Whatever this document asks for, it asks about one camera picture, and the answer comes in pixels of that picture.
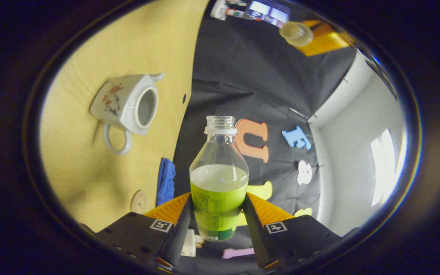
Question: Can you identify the green label water bottle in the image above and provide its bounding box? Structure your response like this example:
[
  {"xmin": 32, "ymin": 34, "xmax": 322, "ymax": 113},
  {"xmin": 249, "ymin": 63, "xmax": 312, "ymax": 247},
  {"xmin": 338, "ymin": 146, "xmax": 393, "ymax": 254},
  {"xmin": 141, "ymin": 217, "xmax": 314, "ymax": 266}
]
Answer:
[{"xmin": 189, "ymin": 115, "xmax": 250, "ymax": 242}]

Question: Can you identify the white toaster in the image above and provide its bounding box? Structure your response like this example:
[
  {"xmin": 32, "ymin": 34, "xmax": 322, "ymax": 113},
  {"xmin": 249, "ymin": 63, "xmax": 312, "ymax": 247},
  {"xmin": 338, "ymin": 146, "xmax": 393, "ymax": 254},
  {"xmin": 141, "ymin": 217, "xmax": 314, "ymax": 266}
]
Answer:
[{"xmin": 180, "ymin": 228, "xmax": 205, "ymax": 257}]

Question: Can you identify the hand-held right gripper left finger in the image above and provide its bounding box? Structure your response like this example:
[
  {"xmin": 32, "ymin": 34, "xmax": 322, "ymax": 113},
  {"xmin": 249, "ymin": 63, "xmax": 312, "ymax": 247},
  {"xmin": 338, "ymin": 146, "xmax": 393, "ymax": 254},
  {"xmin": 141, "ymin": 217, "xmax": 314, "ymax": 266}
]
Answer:
[{"xmin": 95, "ymin": 192, "xmax": 194, "ymax": 268}]

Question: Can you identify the blue towel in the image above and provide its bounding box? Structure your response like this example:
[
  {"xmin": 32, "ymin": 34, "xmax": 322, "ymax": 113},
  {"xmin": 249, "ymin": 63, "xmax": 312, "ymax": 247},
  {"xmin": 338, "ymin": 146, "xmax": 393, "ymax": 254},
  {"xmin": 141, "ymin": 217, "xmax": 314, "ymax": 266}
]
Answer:
[{"xmin": 156, "ymin": 157, "xmax": 176, "ymax": 207}]

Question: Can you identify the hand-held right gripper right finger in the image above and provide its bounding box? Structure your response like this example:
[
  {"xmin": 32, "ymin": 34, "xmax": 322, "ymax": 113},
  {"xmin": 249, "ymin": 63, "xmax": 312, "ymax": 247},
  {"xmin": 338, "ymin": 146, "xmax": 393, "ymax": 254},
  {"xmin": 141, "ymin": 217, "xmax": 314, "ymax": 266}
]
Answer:
[{"xmin": 243, "ymin": 192, "xmax": 343, "ymax": 269}]

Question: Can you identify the black backdrop cloth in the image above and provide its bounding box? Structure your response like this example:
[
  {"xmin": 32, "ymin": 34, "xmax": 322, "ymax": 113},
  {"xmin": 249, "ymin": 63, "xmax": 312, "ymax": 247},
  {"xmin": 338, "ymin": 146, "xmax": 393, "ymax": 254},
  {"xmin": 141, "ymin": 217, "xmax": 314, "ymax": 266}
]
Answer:
[{"xmin": 172, "ymin": 0, "xmax": 358, "ymax": 273}]

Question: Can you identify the computer monitor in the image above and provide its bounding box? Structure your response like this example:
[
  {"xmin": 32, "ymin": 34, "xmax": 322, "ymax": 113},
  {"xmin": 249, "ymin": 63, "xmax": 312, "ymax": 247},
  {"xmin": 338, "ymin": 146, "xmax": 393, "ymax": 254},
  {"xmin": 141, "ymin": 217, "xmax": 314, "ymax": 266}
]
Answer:
[{"xmin": 243, "ymin": 0, "xmax": 291, "ymax": 28}]

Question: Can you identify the white floral teacup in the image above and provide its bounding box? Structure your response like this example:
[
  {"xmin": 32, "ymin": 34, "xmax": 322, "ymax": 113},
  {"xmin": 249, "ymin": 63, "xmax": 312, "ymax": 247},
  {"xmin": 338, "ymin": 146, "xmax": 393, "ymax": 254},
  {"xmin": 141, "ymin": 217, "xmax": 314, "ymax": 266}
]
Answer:
[{"xmin": 89, "ymin": 73, "xmax": 165, "ymax": 155}]

